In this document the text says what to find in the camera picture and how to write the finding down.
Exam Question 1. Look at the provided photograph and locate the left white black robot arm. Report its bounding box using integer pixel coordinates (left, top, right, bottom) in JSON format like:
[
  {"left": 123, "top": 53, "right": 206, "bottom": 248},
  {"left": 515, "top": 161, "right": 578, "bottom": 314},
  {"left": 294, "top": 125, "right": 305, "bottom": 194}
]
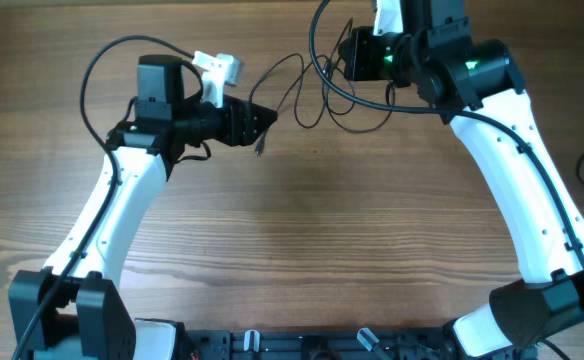
[{"left": 9, "top": 52, "right": 277, "bottom": 359}]

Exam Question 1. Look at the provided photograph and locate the black mounting rail base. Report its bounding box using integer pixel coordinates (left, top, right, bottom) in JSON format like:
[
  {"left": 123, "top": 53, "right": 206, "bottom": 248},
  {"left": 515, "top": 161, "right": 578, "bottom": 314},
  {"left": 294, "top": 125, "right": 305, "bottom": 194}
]
[{"left": 186, "top": 327, "right": 538, "bottom": 360}]

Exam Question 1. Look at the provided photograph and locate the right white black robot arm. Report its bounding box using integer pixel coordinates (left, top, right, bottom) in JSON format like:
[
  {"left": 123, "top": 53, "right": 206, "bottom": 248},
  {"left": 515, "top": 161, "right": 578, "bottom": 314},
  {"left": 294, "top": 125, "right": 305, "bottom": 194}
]
[{"left": 339, "top": 1, "right": 584, "bottom": 358}]

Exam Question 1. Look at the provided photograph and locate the thick black usb cable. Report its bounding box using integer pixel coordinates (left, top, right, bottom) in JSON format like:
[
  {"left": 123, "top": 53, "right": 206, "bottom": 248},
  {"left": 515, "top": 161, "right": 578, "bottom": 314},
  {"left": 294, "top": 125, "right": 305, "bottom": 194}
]
[{"left": 247, "top": 53, "right": 343, "bottom": 157}]

